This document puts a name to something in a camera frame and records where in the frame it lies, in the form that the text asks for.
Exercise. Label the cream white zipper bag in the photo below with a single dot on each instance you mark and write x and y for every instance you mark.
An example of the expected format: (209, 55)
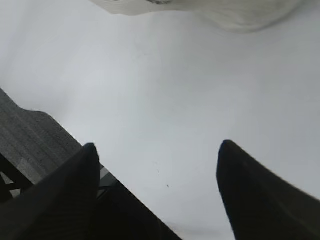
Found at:
(240, 16)

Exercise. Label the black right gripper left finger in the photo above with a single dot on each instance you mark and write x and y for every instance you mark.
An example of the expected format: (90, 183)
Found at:
(60, 207)

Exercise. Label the dark metal table frame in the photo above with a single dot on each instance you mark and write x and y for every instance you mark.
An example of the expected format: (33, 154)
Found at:
(118, 215)

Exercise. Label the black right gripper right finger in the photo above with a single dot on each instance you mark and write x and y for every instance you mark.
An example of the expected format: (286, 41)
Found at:
(259, 204)

